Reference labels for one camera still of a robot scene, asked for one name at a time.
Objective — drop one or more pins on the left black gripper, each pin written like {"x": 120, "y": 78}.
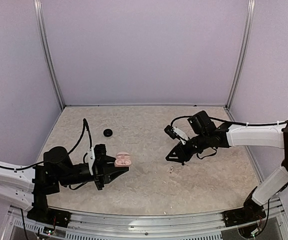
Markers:
{"x": 98, "y": 172}

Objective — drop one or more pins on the black earbud charging case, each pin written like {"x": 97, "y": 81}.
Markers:
{"x": 108, "y": 132}

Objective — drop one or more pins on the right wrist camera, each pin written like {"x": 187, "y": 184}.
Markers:
{"x": 176, "y": 133}

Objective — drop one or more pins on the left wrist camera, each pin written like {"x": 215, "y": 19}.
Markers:
{"x": 93, "y": 156}

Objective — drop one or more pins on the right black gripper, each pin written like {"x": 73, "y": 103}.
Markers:
{"x": 183, "y": 155}

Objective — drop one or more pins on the pink round case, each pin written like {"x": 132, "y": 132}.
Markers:
{"x": 122, "y": 159}

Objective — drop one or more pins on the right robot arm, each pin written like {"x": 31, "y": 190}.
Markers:
{"x": 234, "y": 134}

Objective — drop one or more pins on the aluminium frame post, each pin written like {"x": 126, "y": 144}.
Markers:
{"x": 242, "y": 53}
{"x": 47, "y": 53}

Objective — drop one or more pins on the left aluminium frame post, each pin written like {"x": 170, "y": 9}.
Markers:
{"x": 47, "y": 53}

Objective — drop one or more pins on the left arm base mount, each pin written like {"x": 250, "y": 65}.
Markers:
{"x": 50, "y": 216}

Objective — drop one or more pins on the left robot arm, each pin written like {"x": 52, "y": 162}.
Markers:
{"x": 28, "y": 186}

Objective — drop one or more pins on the front aluminium rail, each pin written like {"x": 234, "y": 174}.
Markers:
{"x": 96, "y": 226}

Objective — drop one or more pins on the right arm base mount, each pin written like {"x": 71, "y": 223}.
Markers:
{"x": 242, "y": 215}

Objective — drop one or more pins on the right aluminium frame post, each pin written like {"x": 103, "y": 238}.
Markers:
{"x": 242, "y": 53}

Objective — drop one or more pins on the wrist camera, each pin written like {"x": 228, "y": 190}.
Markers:
{"x": 93, "y": 156}
{"x": 176, "y": 133}

